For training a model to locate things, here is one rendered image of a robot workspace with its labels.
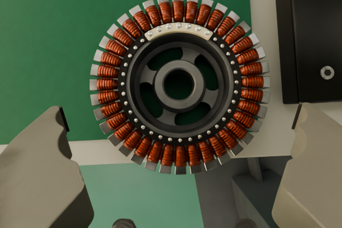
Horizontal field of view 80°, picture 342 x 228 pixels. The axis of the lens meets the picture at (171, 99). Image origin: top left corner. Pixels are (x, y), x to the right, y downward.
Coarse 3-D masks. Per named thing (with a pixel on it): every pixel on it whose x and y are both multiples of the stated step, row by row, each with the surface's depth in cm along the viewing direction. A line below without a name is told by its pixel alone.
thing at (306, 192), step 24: (312, 120) 9; (312, 144) 8; (336, 144) 8; (288, 168) 7; (312, 168) 7; (336, 168) 7; (288, 192) 6; (312, 192) 6; (336, 192) 6; (288, 216) 6; (312, 216) 5; (336, 216) 5
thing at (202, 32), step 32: (160, 0) 13; (192, 0) 13; (128, 32) 13; (160, 32) 12; (192, 32) 12; (224, 32) 12; (128, 64) 13; (192, 64) 13; (224, 64) 13; (256, 64) 12; (96, 96) 13; (128, 96) 13; (160, 96) 13; (192, 96) 13; (224, 96) 14; (256, 96) 12; (128, 128) 12; (160, 128) 13; (192, 128) 14; (224, 128) 12; (256, 128) 12; (192, 160) 12; (224, 160) 12
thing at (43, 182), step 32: (32, 128) 9; (64, 128) 11; (0, 160) 7; (32, 160) 7; (64, 160) 7; (0, 192) 6; (32, 192) 6; (64, 192) 6; (0, 224) 5; (32, 224) 5; (64, 224) 6
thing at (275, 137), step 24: (264, 0) 16; (264, 24) 16; (264, 48) 16; (264, 120) 16; (288, 120) 16; (336, 120) 16; (72, 144) 16; (96, 144) 16; (120, 144) 16; (240, 144) 16; (264, 144) 16; (288, 144) 16
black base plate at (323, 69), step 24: (288, 0) 14; (312, 0) 14; (336, 0) 14; (288, 24) 15; (312, 24) 14; (336, 24) 14; (288, 48) 15; (312, 48) 14; (336, 48) 14; (288, 72) 15; (312, 72) 14; (336, 72) 14; (288, 96) 15; (312, 96) 14; (336, 96) 14
